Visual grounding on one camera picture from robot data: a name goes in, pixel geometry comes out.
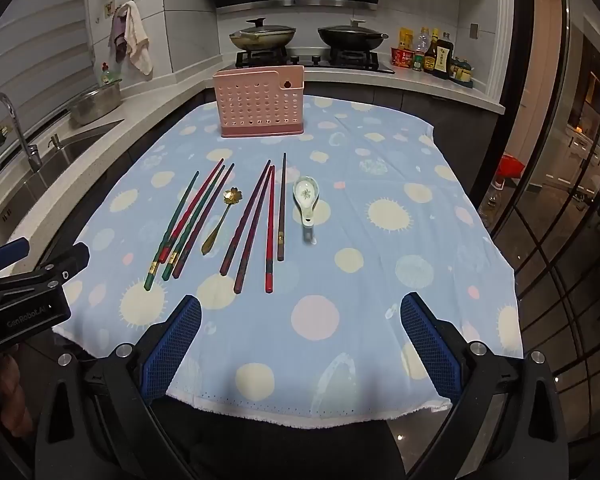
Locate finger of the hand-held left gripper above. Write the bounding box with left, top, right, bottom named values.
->
left=0, top=239, right=31, bottom=279
left=27, top=241, right=91, bottom=291

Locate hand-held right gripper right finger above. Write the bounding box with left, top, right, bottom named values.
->
left=400, top=292, right=571, bottom=480

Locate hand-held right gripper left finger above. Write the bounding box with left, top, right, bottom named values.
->
left=32, top=294, right=203, bottom=480

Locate green chopstick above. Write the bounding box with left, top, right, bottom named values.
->
left=143, top=170, right=201, bottom=292
left=161, top=164, right=227, bottom=282

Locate red chopstick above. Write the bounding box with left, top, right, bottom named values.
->
left=265, top=172, right=277, bottom=294
left=158, top=158, right=225, bottom=265

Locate dark brown chopstick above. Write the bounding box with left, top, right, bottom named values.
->
left=277, top=152, right=287, bottom=262

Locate pink perforated utensil holder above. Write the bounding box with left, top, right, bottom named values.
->
left=212, top=66, right=306, bottom=139

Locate person's left hand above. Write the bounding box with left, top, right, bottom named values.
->
left=0, top=352, right=36, bottom=438

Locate stainless steel sink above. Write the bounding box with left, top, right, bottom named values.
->
left=0, top=120, right=126, bottom=251

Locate chrome kitchen faucet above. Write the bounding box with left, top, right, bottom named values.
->
left=0, top=92, right=43, bottom=173

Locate blue printed tablecloth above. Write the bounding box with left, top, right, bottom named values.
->
left=52, top=95, right=526, bottom=431

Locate black framed glass door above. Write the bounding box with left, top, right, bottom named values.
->
left=480, top=0, right=600, bottom=480

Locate clear cooking oil bottle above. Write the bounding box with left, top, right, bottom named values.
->
left=482, top=180, right=506, bottom=226

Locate steel colander bowl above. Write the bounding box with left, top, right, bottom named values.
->
left=68, top=80, right=123, bottom=127

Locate gold flower spoon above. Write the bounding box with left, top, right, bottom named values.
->
left=201, top=187, right=244, bottom=257

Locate red box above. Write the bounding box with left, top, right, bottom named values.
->
left=497, top=155, right=523, bottom=181

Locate white ceramic soup spoon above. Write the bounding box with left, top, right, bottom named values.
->
left=292, top=176, right=320, bottom=247

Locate white striped window blind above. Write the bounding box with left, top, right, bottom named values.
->
left=0, top=0, right=116, bottom=128

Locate purple hanging cloth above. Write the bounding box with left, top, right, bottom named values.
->
left=108, top=7, right=131, bottom=63

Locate cream hanging towel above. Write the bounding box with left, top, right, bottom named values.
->
left=115, top=1, right=154, bottom=77

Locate grey base cabinet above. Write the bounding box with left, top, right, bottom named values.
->
left=300, top=82, right=501, bottom=201

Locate white speckled kitchen countertop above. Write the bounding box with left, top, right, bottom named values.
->
left=0, top=62, right=506, bottom=271

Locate teal condiment jar set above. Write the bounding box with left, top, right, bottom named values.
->
left=450, top=57, right=475, bottom=88

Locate dark soy sauce bottle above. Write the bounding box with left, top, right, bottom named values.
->
left=432, top=32, right=455, bottom=81

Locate brown sauce bottle yellow cap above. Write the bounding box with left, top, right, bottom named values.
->
left=424, top=28, right=440, bottom=76

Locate cream wok with glass lid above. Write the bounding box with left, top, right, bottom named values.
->
left=229, top=17, right=298, bottom=52

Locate black glass gas stove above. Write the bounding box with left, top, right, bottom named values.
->
left=235, top=47, right=396, bottom=76

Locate black wok with lid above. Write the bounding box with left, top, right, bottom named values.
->
left=317, top=19, right=390, bottom=52

